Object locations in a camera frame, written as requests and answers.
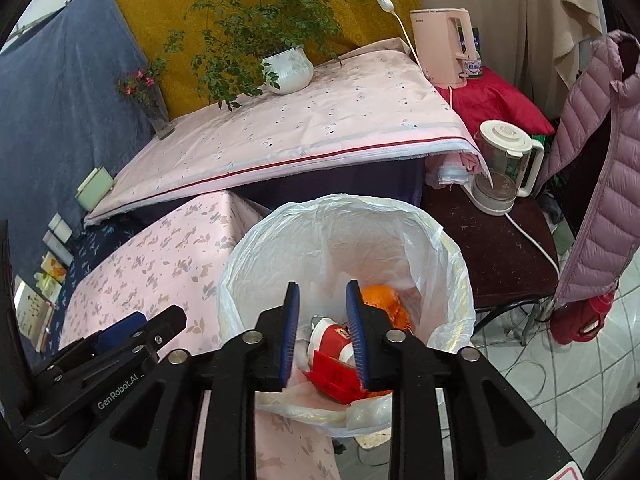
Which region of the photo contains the pink down jacket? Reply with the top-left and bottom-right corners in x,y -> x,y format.
541,30 -> 640,312

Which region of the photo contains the red plastic packaging piece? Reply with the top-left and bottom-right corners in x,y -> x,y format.
304,351 -> 368,405

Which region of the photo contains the pink electric kettle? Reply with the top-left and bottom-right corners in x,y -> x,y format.
409,7 -> 477,88

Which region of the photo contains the pale green box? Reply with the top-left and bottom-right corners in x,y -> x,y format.
76,166 -> 114,212

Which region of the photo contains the green plant in white pot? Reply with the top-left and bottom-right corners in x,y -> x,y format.
150,0 -> 362,111

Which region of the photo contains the glass vase with red flowers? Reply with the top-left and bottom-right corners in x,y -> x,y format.
117,66 -> 176,141

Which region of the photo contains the glass kettle with white lid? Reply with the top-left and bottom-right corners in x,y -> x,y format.
470,119 -> 546,217

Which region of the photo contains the grey floor cable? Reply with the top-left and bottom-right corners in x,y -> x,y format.
487,299 -> 557,403

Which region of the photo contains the red white paper cup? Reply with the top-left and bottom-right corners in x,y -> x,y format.
306,316 -> 359,362

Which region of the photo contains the navy floral cloth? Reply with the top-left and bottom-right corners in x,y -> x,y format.
54,216 -> 137,307

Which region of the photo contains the white cord with switch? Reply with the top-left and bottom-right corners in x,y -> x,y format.
364,0 -> 432,79

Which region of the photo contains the dark purple cloth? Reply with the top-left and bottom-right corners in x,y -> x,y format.
87,156 -> 427,227

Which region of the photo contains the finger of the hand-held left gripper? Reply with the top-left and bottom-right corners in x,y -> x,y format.
130,304 -> 187,362
50,312 -> 149,367

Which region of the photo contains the red cloth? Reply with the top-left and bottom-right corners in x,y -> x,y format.
434,66 -> 557,137

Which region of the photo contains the dark maroon chair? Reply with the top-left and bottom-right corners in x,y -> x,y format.
420,180 -> 562,347

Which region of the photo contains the pink dotted tablecloth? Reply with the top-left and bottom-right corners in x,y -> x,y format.
84,37 -> 493,226

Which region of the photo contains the orange printed box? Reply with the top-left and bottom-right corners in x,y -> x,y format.
37,254 -> 69,287

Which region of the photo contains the white kettle power cord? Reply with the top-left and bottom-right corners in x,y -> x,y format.
504,211 -> 562,272

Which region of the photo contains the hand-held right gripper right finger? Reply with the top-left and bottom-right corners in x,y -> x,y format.
345,280 -> 576,480

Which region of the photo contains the folded pink white cloth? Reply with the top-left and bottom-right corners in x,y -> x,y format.
426,151 -> 477,192

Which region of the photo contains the pink leaf-print cloth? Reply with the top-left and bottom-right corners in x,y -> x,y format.
59,191 -> 341,480

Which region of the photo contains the white printed booklet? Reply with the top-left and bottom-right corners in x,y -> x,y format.
14,279 -> 56,354

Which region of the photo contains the beige curtain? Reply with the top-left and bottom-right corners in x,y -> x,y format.
410,0 -> 607,122

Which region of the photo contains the white cosmetic box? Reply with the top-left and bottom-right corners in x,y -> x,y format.
44,230 -> 74,265
48,213 -> 77,243

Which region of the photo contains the blue curtain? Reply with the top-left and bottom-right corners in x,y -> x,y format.
0,0 -> 157,281

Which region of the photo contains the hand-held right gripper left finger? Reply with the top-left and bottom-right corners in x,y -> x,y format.
59,281 -> 301,480

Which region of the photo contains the orange plastic wrapper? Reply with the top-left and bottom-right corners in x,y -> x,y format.
360,284 -> 413,333

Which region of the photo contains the green printed box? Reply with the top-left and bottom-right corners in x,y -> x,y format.
34,274 -> 64,305

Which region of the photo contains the mustard yellow cloth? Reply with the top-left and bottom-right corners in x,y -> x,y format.
102,0 -> 422,117

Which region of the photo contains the white plastic trash bag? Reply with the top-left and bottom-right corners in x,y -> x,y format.
217,194 -> 476,438

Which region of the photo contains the red bag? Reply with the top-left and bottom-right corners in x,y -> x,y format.
550,287 -> 617,346

